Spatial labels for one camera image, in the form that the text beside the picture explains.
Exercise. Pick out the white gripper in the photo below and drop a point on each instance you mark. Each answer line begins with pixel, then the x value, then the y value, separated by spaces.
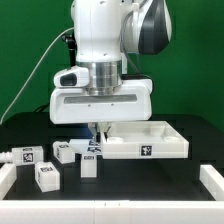
pixel 71 103

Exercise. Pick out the white square table top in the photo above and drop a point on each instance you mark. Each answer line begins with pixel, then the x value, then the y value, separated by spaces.
pixel 143 140

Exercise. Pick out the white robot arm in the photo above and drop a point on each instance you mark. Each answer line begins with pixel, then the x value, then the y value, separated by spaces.
pixel 95 90

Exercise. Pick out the white sheet with tags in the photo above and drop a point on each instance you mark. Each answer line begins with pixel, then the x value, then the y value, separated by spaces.
pixel 82 146

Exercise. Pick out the white left fence block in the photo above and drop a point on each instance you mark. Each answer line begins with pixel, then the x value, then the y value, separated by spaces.
pixel 8 176

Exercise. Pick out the white fence block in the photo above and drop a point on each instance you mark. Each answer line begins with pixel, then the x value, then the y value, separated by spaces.
pixel 213 181
pixel 8 176

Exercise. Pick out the white right fence block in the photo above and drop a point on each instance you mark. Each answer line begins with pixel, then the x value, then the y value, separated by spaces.
pixel 213 181

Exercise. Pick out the black camera stand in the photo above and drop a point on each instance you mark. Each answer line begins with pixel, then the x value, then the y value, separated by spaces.
pixel 69 39

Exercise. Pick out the white front fence wall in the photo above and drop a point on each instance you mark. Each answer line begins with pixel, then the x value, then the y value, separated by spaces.
pixel 94 212

